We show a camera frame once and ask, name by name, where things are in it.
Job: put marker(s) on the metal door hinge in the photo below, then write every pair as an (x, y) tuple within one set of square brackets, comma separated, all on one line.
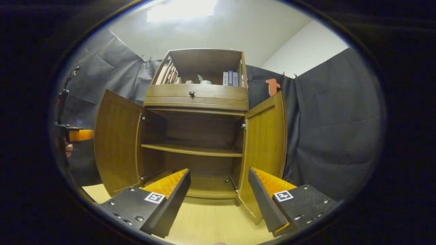
[(143, 118), (244, 124)]

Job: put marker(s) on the wooden cabinet drawer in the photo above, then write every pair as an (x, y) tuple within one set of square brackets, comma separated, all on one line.
[(218, 92)]

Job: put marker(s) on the white figurine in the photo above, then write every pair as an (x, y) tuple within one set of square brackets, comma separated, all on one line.
[(204, 81)]

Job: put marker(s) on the wooden cabinet shelf board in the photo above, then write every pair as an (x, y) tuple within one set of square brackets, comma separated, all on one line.
[(190, 149)]

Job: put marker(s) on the wooden double-door shoe cabinet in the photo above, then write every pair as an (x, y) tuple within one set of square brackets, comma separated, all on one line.
[(204, 61)]

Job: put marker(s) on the wooden shoe cabinet door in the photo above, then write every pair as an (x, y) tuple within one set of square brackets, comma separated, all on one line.
[(264, 153), (115, 143)]

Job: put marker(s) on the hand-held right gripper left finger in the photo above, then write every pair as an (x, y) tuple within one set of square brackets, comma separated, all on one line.
[(170, 209)]

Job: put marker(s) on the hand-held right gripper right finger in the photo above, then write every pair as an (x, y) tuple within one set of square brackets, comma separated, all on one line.
[(264, 200)]

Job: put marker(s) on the pale grey spine book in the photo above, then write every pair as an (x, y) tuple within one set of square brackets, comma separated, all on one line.
[(235, 79)]

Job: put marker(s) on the metal left door hinge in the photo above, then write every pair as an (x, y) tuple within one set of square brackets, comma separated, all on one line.
[(143, 118)]

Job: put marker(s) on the white spine book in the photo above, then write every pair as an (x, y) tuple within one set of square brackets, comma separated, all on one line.
[(225, 79)]

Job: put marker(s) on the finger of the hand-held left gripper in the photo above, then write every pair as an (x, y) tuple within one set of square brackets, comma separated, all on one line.
[(81, 135)]

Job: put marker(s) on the dark blue spine book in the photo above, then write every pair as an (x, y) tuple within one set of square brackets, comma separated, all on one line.
[(230, 78)]

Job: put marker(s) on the metal right door hinge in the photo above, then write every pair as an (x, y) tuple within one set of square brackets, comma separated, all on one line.
[(244, 124)]

